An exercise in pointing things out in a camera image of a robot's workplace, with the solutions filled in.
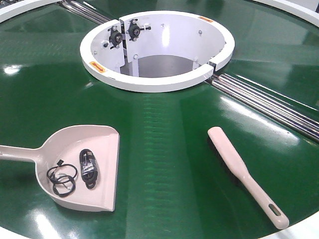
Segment black USB cable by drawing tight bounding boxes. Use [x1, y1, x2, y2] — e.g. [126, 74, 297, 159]
[79, 148, 98, 190]

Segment pink hand brush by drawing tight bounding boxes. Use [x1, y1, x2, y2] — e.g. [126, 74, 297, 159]
[207, 126, 290, 230]

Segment pink plastic dustpan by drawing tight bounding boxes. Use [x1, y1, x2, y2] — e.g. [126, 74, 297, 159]
[0, 125, 120, 212]

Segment thin black wire coil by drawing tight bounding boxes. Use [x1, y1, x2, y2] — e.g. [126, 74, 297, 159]
[46, 159, 78, 198]

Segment green conveyor belt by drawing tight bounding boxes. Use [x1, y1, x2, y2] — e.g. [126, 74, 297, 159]
[0, 3, 319, 239]

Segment orange warning label front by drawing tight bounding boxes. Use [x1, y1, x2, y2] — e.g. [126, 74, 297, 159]
[90, 61, 106, 73]

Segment orange warning label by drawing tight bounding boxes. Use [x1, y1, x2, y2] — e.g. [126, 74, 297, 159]
[198, 16, 214, 23]
[90, 61, 106, 73]

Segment orange warning label back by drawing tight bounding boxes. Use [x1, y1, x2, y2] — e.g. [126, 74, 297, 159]
[198, 16, 214, 23]

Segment right steel roller strip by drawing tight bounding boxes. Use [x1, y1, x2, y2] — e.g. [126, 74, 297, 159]
[206, 74, 319, 142]

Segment steel roller strip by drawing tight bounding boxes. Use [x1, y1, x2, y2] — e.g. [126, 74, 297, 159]
[58, 0, 112, 24]
[206, 74, 319, 142]

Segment left steel roller strip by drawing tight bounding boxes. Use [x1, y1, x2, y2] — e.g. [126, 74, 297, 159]
[58, 0, 112, 24]

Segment white outer rim right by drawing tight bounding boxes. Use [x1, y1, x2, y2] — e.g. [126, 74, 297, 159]
[256, 0, 319, 27]

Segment white rim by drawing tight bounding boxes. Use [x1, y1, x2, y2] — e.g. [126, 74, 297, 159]
[256, 0, 319, 27]
[0, 0, 59, 22]
[0, 227, 19, 239]

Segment white outer rim left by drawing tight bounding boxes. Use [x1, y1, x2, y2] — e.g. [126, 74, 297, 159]
[0, 0, 59, 22]

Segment white outer rim bottom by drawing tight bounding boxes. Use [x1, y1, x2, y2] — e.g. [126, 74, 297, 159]
[0, 227, 19, 239]

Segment white central ring housing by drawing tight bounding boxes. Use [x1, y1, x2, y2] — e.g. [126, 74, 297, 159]
[80, 10, 235, 93]

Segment right black bearing mount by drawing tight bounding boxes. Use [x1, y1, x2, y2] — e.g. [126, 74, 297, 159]
[128, 18, 152, 41]

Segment black bearing mount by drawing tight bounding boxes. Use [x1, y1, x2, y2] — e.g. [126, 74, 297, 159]
[108, 25, 123, 49]
[128, 18, 152, 41]

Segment left black bearing mount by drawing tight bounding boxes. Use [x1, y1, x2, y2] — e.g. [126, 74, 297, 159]
[108, 25, 123, 49]

